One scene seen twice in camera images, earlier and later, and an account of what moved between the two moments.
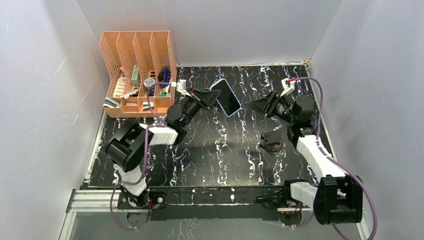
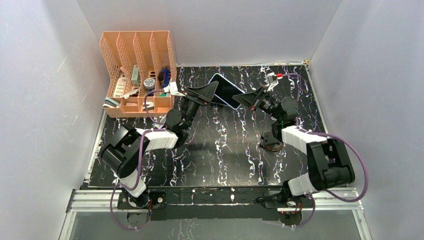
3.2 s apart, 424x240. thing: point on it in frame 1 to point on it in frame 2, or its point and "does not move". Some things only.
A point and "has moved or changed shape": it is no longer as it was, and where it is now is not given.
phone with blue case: x=226 y=99 has moved or changed shape
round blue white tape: x=149 y=83 does not move
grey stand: x=272 y=141 does not move
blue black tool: x=164 y=76 does not move
